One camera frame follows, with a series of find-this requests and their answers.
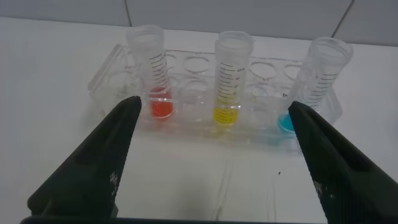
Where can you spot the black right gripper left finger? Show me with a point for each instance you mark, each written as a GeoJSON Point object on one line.
{"type": "Point", "coordinates": [90, 168]}

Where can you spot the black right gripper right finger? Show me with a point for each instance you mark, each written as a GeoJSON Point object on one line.
{"type": "Point", "coordinates": [345, 174]}

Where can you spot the test tube with blue liquid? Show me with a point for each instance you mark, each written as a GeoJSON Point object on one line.
{"type": "Point", "coordinates": [323, 74]}

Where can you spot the test tube with yellow liquid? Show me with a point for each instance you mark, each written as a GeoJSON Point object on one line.
{"type": "Point", "coordinates": [226, 115]}

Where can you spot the test tube with red liquid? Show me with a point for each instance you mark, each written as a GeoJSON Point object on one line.
{"type": "Point", "coordinates": [161, 107]}

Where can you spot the clear plastic test tube rack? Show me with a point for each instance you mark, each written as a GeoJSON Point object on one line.
{"type": "Point", "coordinates": [196, 93]}

